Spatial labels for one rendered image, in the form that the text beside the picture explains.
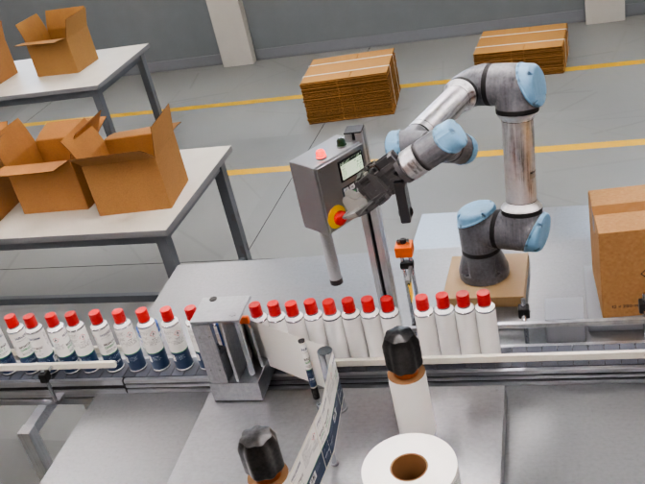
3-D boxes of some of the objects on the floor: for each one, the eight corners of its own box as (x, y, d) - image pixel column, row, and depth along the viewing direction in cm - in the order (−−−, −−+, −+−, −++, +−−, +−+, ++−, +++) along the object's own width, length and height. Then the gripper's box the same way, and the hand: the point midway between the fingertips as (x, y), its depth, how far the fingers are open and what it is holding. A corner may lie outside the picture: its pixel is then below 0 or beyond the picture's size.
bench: (-119, 210, 661) (-168, 115, 623) (-56, 162, 726) (-96, 75, 688) (134, 192, 591) (97, 84, 554) (179, 142, 657) (149, 42, 619)
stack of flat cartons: (307, 125, 634) (298, 84, 619) (320, 97, 678) (311, 59, 663) (394, 113, 618) (387, 72, 603) (401, 86, 662) (394, 47, 647)
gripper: (394, 143, 205) (329, 190, 215) (390, 159, 198) (322, 207, 208) (418, 169, 208) (351, 214, 218) (414, 186, 200) (346, 232, 210)
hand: (348, 217), depth 213 cm, fingers closed
